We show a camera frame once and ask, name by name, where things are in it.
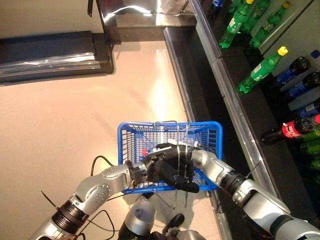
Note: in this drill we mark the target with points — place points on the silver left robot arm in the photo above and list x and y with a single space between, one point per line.
100 185

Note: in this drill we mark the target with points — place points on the green Sprite bottle yellow cap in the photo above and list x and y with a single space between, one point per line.
233 25
267 27
257 12
260 71

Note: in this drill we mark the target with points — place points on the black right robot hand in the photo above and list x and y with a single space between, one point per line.
182 148

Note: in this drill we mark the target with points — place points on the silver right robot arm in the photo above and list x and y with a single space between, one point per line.
250 192

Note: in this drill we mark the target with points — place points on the silver right robot leg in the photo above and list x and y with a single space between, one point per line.
180 225

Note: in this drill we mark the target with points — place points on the blue plastic shopping basket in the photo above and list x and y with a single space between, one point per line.
135 140

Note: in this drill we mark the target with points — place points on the silver left robot leg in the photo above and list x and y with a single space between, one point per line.
140 215

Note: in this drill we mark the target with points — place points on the silver robot leg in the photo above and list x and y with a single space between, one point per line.
180 225
140 215

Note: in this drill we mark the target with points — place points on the clear water bottle red cap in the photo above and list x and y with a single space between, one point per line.
145 152

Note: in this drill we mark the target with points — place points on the Coca-Cola bottle red cap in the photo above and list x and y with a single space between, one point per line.
291 130

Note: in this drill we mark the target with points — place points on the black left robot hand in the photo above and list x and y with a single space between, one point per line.
165 170

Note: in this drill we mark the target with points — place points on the dark low display shelf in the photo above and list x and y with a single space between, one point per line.
140 17
50 47

